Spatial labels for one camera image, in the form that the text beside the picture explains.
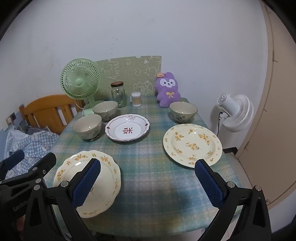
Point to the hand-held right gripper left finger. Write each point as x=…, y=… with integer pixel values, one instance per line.
x=87, y=183

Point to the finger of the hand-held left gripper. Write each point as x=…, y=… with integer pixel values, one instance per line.
x=44, y=163
x=13, y=158

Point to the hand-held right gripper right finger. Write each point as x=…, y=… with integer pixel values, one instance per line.
x=209, y=185

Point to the scalloped yellow floral plate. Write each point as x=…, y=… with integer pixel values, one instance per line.
x=108, y=176

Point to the round yellow floral plate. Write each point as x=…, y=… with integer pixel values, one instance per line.
x=192, y=139

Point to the floral ceramic bowl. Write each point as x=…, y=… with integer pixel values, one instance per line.
x=87, y=125
x=105, y=109
x=182, y=110

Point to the white plate with red print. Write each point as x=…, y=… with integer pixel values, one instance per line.
x=136, y=132

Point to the blue checked printed blanket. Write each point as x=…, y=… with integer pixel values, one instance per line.
x=30, y=143

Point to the grey patterned pillow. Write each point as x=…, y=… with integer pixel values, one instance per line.
x=34, y=131

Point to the plaid tablecloth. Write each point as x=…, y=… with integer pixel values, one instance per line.
x=148, y=166

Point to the white clip fan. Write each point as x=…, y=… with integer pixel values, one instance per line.
x=240, y=113

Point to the green desk fan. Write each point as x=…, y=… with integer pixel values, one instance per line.
x=78, y=82

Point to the glass jar with dark lid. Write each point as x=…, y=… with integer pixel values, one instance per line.
x=118, y=96

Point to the cotton swab container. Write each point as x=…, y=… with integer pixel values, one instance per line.
x=136, y=100

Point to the purple plush rabbit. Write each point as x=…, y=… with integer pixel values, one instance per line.
x=167, y=95

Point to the green printed board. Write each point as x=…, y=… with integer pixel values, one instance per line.
x=129, y=69

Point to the white wall socket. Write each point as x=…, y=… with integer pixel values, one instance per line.
x=9, y=120

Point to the dark wall switch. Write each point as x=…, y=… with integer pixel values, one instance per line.
x=13, y=115

